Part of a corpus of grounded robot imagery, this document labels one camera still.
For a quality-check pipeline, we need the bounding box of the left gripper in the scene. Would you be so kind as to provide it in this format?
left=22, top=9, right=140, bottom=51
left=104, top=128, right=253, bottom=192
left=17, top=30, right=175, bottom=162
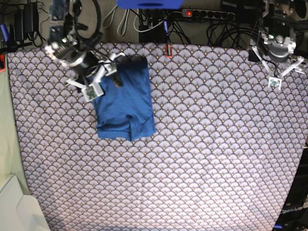
left=262, top=34, right=296, bottom=63

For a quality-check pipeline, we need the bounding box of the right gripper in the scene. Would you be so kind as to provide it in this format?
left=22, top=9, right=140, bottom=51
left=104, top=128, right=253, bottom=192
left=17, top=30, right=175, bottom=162
left=59, top=48, right=123, bottom=87

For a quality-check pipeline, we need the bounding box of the blue long-sleeve T-shirt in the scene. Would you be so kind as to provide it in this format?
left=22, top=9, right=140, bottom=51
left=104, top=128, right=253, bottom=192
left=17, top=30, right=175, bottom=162
left=93, top=57, right=156, bottom=141

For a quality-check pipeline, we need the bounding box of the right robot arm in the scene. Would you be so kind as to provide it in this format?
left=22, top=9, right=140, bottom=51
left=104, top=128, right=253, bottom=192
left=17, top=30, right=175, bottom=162
left=45, top=0, right=123, bottom=89

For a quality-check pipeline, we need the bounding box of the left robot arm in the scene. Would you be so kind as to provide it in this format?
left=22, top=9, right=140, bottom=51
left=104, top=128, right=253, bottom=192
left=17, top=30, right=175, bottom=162
left=259, top=0, right=296, bottom=63

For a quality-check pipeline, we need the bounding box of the blue box at top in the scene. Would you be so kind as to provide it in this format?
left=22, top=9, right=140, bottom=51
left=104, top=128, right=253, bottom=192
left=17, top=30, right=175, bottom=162
left=116, top=0, right=183, bottom=9

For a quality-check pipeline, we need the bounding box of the black power strip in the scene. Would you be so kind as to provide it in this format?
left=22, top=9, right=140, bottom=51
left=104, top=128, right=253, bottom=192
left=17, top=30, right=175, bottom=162
left=180, top=9, right=236, bottom=21

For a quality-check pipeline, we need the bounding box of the black power adapter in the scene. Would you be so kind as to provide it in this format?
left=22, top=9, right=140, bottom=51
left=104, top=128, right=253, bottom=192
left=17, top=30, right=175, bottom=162
left=14, top=2, right=39, bottom=42

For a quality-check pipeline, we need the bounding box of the fan-patterned tablecloth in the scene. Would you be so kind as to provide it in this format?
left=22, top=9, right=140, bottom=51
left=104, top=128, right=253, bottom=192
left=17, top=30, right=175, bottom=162
left=8, top=43, right=308, bottom=231

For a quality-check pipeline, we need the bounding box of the white plastic bin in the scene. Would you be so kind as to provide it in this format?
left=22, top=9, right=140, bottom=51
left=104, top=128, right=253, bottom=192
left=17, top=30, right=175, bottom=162
left=0, top=174, right=50, bottom=231

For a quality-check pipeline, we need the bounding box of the black OpenArm base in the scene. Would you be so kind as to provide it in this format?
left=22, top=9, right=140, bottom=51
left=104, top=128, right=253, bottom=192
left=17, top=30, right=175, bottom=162
left=273, top=147, right=308, bottom=231

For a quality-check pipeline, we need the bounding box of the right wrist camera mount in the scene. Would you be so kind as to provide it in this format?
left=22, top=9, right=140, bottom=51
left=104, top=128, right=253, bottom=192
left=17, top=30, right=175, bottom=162
left=66, top=52, right=125, bottom=102

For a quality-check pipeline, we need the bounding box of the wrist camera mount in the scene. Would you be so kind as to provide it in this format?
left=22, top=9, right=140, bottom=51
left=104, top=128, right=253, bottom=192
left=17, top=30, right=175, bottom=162
left=66, top=52, right=125, bottom=102
left=248, top=45, right=308, bottom=90

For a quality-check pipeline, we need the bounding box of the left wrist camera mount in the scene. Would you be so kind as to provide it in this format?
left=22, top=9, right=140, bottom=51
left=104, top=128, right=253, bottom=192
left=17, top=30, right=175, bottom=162
left=248, top=45, right=308, bottom=90

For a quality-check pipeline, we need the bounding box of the blue-handled clamp centre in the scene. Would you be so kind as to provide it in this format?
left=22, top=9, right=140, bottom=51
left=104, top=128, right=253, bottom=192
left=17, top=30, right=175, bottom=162
left=163, top=21, right=173, bottom=58

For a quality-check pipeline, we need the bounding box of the blue-handled clamp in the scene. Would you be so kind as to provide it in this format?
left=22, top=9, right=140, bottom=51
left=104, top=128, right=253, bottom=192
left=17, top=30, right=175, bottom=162
left=163, top=21, right=173, bottom=58
left=0, top=24, right=18, bottom=53

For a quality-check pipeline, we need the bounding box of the white looped cable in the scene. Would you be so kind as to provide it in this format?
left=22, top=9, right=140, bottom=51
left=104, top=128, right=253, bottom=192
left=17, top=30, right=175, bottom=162
left=103, top=7, right=132, bottom=37

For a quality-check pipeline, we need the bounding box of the blue-handled clamp left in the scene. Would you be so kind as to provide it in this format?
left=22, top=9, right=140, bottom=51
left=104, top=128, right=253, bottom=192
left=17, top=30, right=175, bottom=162
left=0, top=24, right=18, bottom=53

